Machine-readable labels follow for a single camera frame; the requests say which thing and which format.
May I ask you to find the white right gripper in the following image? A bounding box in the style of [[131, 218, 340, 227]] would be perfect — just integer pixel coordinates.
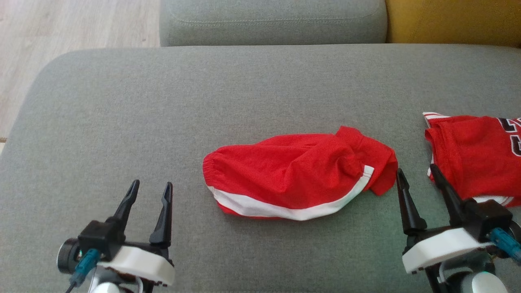
[[396, 164, 495, 274]]

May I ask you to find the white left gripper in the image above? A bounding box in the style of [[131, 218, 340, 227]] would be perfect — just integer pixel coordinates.
[[98, 179, 175, 287]]

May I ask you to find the red jersey shirt white trim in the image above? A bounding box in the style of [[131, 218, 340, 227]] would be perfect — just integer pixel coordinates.
[[422, 112, 521, 208]]

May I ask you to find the red shorts white stripe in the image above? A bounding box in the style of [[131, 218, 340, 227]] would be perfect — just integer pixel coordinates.
[[203, 126, 398, 221]]

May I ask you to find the large grey sofa ottoman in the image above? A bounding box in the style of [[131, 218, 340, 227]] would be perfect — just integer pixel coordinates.
[[0, 44, 521, 293]]

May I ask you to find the yellow sofa backrest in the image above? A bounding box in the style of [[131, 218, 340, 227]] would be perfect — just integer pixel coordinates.
[[385, 0, 521, 48]]

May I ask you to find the grey sofa seat cushion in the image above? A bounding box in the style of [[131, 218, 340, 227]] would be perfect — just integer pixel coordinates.
[[160, 0, 388, 46]]

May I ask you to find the teal plug left camera cable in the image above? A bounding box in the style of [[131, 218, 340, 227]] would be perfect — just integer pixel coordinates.
[[65, 248, 101, 293]]

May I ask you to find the teal plug camera cable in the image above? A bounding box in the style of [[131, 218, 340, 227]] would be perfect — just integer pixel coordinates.
[[490, 228, 521, 263], [65, 248, 101, 293]]

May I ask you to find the teal plug right camera cable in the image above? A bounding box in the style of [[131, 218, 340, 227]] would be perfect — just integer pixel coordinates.
[[490, 228, 521, 263]]

